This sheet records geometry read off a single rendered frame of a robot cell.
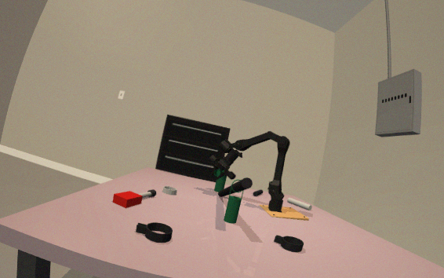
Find black ring clamp with tab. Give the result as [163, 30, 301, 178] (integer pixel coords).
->
[274, 236, 304, 252]
[136, 222, 173, 243]

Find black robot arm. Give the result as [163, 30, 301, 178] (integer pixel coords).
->
[216, 131, 290, 213]

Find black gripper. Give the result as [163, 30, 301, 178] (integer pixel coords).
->
[209, 155, 236, 179]

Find grey metal ring clamp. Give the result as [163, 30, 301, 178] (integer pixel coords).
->
[163, 186, 177, 196]

